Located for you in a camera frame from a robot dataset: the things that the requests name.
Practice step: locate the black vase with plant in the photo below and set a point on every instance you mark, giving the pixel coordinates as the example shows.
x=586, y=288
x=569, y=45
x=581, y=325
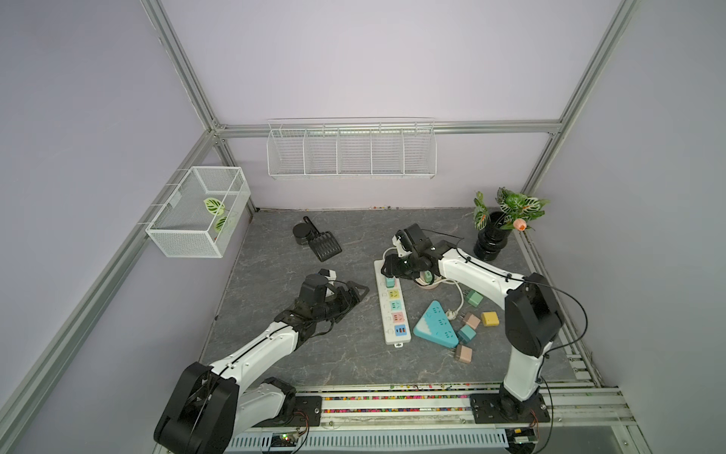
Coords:
x=516, y=211

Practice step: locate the black slotted scoop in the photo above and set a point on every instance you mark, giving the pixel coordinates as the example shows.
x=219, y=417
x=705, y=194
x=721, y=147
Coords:
x=324, y=245

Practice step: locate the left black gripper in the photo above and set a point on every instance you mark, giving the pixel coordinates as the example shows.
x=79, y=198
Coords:
x=346, y=304

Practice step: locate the black round container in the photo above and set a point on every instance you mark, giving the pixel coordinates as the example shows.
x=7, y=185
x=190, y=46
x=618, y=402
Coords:
x=303, y=232

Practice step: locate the yellow plug adapter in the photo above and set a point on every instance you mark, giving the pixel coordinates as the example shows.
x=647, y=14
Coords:
x=490, y=319

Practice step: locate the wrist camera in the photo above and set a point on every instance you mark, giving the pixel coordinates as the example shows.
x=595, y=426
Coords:
x=401, y=243
x=328, y=274

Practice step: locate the white mesh basket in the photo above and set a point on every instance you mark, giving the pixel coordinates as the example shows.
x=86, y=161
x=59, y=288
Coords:
x=182, y=227

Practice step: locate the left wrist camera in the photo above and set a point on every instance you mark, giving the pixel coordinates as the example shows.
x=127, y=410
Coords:
x=328, y=274

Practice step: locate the green leaf in basket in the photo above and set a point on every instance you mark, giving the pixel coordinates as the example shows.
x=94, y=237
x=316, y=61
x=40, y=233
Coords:
x=215, y=207

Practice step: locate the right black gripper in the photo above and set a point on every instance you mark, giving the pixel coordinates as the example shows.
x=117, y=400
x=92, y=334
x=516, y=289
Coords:
x=391, y=267

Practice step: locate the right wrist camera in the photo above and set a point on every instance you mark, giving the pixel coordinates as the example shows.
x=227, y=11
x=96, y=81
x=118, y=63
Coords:
x=401, y=243

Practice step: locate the white long power strip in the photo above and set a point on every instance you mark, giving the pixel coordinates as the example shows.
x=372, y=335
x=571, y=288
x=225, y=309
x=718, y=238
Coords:
x=396, y=327

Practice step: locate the teal triangular power strip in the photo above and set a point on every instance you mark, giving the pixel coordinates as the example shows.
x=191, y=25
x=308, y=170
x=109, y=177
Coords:
x=435, y=327

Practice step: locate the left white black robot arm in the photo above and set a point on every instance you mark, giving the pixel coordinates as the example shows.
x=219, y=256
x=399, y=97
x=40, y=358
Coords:
x=212, y=403

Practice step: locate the white wire wall shelf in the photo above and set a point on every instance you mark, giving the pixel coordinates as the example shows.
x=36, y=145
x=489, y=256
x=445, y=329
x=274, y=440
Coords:
x=368, y=147

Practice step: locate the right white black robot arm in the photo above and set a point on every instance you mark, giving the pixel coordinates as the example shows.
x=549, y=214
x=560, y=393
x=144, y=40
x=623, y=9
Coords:
x=532, y=313

